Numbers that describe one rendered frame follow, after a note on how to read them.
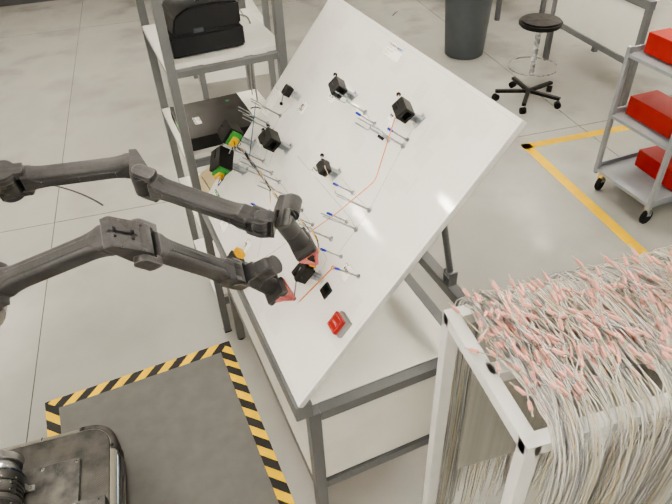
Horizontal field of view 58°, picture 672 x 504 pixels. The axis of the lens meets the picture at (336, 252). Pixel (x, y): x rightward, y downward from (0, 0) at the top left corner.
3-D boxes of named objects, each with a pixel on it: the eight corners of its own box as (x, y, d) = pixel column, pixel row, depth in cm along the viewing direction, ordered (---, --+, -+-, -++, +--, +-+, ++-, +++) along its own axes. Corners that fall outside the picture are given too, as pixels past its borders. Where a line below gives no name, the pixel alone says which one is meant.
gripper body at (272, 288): (278, 270, 187) (260, 262, 182) (287, 293, 180) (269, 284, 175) (264, 284, 189) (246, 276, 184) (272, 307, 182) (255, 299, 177)
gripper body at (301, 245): (306, 229, 180) (295, 214, 174) (318, 251, 173) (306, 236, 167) (288, 241, 180) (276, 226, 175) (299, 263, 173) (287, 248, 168)
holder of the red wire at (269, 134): (286, 127, 228) (264, 115, 221) (294, 149, 220) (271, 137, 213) (279, 137, 230) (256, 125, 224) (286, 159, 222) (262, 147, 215)
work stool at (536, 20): (549, 85, 540) (564, 6, 496) (563, 115, 495) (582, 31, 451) (486, 85, 543) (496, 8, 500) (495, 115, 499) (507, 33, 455)
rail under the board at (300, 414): (296, 422, 182) (295, 409, 178) (202, 216, 267) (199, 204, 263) (313, 416, 184) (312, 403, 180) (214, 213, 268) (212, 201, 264)
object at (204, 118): (188, 154, 258) (185, 140, 254) (171, 119, 283) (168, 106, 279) (261, 136, 267) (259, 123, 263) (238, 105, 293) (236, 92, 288)
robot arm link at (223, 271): (120, 224, 139) (127, 267, 135) (139, 214, 137) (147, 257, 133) (227, 263, 177) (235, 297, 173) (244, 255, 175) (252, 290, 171)
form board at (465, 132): (205, 204, 264) (201, 203, 263) (335, -5, 233) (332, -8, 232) (302, 408, 179) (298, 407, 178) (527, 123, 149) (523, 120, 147)
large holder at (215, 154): (252, 140, 245) (222, 126, 236) (249, 178, 238) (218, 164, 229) (242, 147, 250) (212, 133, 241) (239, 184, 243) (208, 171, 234)
